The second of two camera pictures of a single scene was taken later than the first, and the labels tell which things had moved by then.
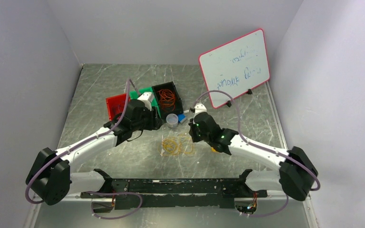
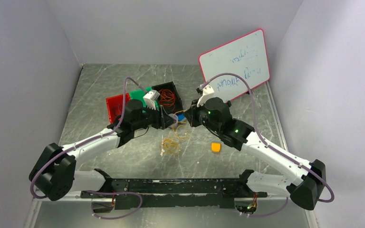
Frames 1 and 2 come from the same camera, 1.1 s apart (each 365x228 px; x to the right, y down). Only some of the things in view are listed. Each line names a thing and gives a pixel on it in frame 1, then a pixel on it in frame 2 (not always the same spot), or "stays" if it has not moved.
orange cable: [167, 99] stays
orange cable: [167, 100] stays
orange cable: [167, 99] stays
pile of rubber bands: [116, 109] stays
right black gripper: [194, 137] → [191, 114]
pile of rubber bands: [190, 144] → [172, 122]
